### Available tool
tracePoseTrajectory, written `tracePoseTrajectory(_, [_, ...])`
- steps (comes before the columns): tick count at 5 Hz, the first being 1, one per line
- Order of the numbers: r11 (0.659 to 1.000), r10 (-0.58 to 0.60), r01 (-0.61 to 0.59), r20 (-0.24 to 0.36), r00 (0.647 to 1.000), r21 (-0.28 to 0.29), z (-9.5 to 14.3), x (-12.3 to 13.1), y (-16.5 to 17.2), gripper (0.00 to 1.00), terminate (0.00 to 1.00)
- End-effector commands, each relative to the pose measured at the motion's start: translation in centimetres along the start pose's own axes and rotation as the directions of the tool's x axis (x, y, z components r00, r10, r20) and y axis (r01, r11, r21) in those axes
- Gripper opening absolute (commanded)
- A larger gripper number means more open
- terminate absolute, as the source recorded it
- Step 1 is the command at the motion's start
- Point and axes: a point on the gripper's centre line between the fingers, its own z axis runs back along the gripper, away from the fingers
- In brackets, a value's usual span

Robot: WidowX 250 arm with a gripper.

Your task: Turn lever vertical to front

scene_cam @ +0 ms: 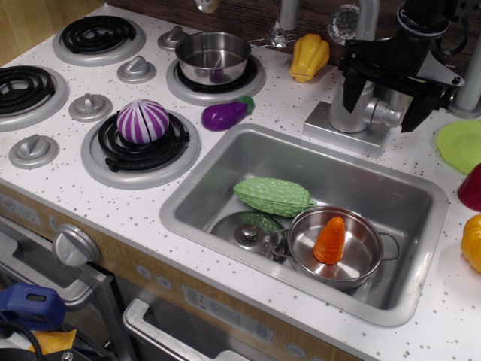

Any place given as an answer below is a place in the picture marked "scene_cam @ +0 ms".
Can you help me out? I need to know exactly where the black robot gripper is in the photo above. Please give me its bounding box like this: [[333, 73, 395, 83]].
[[340, 36, 464, 132]]

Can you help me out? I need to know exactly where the silver faucet lever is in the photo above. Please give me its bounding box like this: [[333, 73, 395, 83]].
[[362, 97, 402, 128]]

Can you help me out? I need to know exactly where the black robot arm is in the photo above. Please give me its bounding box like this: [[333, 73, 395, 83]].
[[340, 1, 478, 132]]

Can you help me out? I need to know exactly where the silver faucet base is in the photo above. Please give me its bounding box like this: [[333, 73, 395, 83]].
[[303, 80, 411, 158]]

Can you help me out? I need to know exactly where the clear crystal faucet knob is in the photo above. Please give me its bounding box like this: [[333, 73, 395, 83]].
[[327, 5, 359, 44]]

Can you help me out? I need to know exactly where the silver faucet spout pipe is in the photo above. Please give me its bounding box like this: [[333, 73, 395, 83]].
[[354, 0, 380, 41]]

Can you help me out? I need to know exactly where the green toy plate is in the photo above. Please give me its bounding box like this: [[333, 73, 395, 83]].
[[436, 120, 480, 174]]

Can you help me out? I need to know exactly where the yellow toy bell pepper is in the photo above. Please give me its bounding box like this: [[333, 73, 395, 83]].
[[289, 33, 330, 83]]

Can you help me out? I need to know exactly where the silver sink basin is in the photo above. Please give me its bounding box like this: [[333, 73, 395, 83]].
[[160, 124, 448, 326]]

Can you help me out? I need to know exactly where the clear crystal knob small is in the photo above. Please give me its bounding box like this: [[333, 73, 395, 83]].
[[268, 21, 298, 49]]

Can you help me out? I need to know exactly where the red toy cup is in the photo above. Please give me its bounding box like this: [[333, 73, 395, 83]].
[[457, 165, 481, 212]]

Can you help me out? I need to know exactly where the green toy bitter gourd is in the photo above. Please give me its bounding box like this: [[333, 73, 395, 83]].
[[233, 177, 316, 217]]

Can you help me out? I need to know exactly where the steel pot in sink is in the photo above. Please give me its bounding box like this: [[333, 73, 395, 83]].
[[273, 205, 401, 291]]

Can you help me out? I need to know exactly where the orange toy carrot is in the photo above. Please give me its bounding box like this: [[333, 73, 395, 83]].
[[313, 217, 345, 265]]

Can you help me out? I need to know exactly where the purple toy eggplant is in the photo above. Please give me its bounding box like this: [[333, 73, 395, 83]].
[[201, 96, 255, 132]]

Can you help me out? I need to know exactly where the yellow toy squash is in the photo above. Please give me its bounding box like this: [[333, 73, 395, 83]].
[[461, 214, 481, 272]]

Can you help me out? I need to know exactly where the steel pot on burner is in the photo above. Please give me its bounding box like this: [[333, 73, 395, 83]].
[[175, 32, 270, 84]]

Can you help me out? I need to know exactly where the steel pot lid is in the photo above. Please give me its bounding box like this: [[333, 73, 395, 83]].
[[211, 211, 289, 264]]

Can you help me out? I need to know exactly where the back right black burner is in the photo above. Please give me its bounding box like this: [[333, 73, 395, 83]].
[[166, 56, 266, 106]]

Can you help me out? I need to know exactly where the black burner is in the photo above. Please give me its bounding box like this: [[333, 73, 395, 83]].
[[1, 65, 68, 132], [81, 112, 200, 190], [166, 56, 266, 106], [53, 15, 146, 67]]

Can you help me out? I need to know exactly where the silver stove knob back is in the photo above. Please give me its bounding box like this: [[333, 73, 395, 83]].
[[157, 26, 188, 52]]

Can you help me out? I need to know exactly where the silver stove knob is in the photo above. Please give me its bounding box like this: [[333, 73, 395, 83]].
[[8, 135, 59, 169], [68, 93, 113, 123], [116, 56, 156, 84], [157, 26, 188, 52]]

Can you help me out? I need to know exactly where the purple striped toy onion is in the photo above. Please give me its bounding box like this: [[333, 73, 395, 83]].
[[116, 99, 170, 144]]

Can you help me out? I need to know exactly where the silver stove knob middle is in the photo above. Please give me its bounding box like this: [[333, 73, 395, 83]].
[[116, 56, 156, 84]]

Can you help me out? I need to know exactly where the front black burner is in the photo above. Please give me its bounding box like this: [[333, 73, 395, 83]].
[[81, 112, 200, 190]]

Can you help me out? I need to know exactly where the silver stove knob left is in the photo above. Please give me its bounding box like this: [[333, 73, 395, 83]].
[[68, 93, 113, 123]]

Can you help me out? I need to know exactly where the back left black burner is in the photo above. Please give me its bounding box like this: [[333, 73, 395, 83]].
[[53, 15, 146, 67]]

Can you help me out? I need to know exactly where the silver oven dial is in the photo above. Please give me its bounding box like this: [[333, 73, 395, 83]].
[[52, 223, 101, 268]]

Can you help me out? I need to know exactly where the silver stove knob front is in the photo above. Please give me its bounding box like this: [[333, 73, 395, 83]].
[[8, 135, 59, 169]]

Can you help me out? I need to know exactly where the blue clamp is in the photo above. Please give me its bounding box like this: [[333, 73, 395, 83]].
[[1, 283, 67, 331]]

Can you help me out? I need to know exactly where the grey post right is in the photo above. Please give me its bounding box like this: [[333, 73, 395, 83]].
[[448, 38, 481, 120]]

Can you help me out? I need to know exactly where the silver dishwasher door handle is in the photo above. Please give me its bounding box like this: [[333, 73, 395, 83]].
[[123, 298, 246, 360]]

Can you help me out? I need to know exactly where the silver oven door handle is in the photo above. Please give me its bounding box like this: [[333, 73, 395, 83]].
[[0, 216, 116, 313]]

